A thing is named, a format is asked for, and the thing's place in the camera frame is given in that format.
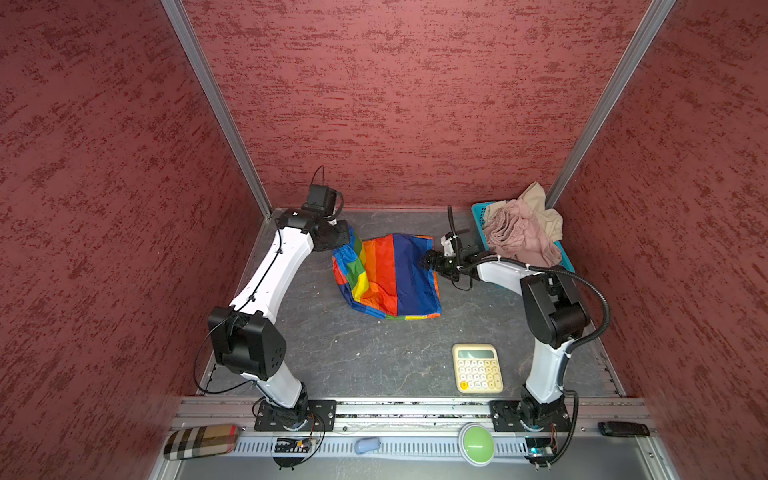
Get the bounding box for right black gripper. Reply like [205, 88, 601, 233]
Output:
[417, 249, 464, 281]

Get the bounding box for teal plastic basket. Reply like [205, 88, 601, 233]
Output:
[471, 202, 575, 273]

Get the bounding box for rainbow striped shorts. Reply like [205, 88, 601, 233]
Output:
[332, 230, 441, 320]

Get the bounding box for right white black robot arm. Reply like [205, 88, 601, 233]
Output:
[420, 250, 590, 431]

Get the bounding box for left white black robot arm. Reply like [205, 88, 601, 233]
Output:
[207, 205, 350, 431]

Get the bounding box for pink shorts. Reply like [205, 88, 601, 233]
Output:
[482, 200, 562, 267]

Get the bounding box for beige shorts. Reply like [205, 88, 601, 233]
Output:
[483, 182, 564, 242]

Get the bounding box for cream yellow calculator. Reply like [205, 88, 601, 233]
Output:
[452, 343, 504, 394]

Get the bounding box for green round push button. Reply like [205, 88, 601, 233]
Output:
[458, 423, 495, 467]

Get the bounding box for right small circuit board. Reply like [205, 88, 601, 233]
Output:
[525, 437, 558, 469]

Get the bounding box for small circuit board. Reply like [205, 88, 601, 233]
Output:
[272, 437, 316, 470]
[525, 437, 558, 469]

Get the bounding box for small blue grey eraser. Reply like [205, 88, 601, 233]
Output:
[354, 437, 382, 455]

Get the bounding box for left small circuit board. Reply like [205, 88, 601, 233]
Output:
[272, 437, 316, 470]

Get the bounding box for black remote device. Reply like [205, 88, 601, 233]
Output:
[598, 421, 651, 438]

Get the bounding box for plaid glasses case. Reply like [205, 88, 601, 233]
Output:
[163, 424, 241, 461]

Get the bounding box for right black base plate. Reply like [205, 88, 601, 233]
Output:
[489, 398, 571, 433]

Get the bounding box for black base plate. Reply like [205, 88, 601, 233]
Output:
[254, 399, 337, 433]
[489, 398, 571, 433]

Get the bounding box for black corrugated cable hose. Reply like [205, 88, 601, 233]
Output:
[446, 206, 612, 466]

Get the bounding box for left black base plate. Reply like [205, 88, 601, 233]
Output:
[254, 399, 337, 433]

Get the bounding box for aluminium front rail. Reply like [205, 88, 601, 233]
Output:
[171, 396, 678, 479]

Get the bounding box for left aluminium corner post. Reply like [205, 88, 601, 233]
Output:
[161, 0, 273, 219]

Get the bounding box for aluminium corner post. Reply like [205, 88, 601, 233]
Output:
[161, 0, 273, 219]
[545, 0, 676, 208]

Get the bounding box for right aluminium corner post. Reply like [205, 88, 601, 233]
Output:
[545, 0, 676, 208]

